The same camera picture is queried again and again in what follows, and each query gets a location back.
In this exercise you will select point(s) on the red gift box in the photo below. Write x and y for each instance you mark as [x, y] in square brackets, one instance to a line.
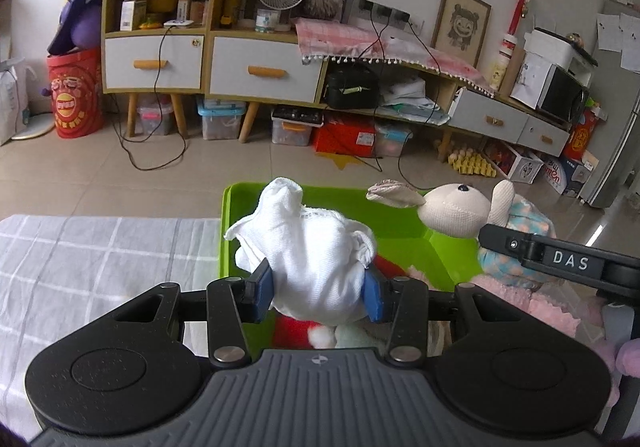
[585, 137]

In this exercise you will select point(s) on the yellow egg tray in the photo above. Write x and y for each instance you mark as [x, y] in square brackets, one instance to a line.
[470, 162]

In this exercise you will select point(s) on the clear storage box blue lid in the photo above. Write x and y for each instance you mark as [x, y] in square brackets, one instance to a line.
[220, 119]

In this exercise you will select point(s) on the red santa hat plush toy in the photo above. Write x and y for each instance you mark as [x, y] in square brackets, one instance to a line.
[292, 334]

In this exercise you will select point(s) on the green plastic box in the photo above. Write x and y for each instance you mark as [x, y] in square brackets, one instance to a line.
[395, 227]

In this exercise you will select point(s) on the wooden shelf cabinet white drawers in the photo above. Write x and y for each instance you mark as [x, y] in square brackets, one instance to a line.
[185, 72]

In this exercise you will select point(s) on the clear storage box pink contents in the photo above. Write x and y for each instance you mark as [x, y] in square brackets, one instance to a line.
[155, 117]

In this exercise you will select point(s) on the pink checked cloth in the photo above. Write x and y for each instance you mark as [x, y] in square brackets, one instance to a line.
[340, 37]

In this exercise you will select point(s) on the black bag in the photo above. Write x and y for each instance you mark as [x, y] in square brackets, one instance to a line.
[350, 87]

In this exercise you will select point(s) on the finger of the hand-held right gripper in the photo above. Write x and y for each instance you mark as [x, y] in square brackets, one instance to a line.
[505, 242]

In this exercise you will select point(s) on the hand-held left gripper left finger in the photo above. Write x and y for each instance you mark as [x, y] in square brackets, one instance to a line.
[262, 289]

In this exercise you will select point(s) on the tall white bottle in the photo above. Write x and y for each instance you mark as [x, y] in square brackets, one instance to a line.
[502, 64]

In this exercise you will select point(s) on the red printed bucket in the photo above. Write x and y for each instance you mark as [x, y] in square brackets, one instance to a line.
[75, 97]

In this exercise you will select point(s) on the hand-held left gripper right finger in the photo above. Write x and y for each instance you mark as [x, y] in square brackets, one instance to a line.
[375, 297]

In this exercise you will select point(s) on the blue and red carton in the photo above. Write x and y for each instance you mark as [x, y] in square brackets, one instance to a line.
[567, 177]

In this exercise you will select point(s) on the clear storage box black lid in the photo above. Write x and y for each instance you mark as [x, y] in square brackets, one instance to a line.
[295, 127]

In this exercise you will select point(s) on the white crate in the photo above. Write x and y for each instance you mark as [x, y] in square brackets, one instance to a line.
[525, 169]

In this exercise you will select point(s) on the wall power socket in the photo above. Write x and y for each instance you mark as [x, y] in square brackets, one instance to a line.
[400, 18]
[372, 9]

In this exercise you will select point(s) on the grey checked tablecloth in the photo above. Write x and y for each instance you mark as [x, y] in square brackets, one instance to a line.
[100, 267]

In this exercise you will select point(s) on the white paper shopping bag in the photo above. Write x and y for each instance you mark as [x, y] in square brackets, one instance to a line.
[12, 102]

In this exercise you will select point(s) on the white carton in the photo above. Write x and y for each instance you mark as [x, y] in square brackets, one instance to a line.
[131, 12]

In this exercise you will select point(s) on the glass jar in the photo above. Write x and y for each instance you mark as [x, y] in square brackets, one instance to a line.
[267, 21]

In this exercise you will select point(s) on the white cloth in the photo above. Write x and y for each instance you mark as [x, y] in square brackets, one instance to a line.
[310, 257]

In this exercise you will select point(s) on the purple plush toy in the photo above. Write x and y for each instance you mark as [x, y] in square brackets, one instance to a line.
[85, 22]

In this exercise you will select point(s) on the round white base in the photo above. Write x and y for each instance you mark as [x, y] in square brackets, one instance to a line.
[35, 129]

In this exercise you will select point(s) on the clear storage box colourful contents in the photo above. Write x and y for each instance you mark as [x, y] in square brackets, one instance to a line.
[392, 142]

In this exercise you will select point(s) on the pink plush rabbit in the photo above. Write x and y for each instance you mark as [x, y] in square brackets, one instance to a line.
[550, 312]

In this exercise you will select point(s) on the framed cartoon girl picture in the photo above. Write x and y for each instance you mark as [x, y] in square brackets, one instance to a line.
[460, 24]

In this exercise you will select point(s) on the yellow star mat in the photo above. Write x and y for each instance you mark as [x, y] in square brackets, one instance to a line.
[345, 161]

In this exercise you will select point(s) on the white paper sheet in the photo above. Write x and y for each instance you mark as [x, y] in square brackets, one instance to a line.
[527, 82]

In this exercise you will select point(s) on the long low wooden cabinet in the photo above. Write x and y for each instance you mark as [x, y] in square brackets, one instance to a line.
[475, 107]

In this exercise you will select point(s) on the small printed carton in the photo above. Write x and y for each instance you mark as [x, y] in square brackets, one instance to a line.
[189, 7]

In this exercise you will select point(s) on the white paper note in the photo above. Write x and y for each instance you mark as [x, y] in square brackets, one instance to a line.
[631, 42]
[608, 32]

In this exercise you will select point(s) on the pile of papers and bags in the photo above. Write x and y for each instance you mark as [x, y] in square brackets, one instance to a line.
[415, 102]

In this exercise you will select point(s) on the cream rabbit doll blue dress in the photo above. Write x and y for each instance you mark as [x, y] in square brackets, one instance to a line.
[450, 209]

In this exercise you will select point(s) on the grey refrigerator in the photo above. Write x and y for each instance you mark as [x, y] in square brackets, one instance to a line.
[620, 127]

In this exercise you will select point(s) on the red cardboard box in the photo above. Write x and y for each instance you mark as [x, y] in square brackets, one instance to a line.
[345, 137]

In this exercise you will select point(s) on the yellow can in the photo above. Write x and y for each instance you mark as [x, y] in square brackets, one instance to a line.
[234, 2]

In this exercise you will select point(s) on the white flat device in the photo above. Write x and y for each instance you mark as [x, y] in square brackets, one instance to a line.
[179, 23]

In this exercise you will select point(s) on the black microwave oven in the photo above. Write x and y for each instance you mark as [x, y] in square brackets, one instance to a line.
[560, 94]

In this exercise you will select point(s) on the white printer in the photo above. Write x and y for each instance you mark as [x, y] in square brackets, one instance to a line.
[550, 44]

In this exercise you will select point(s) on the yellow round container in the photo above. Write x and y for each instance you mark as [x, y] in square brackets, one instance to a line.
[162, 2]

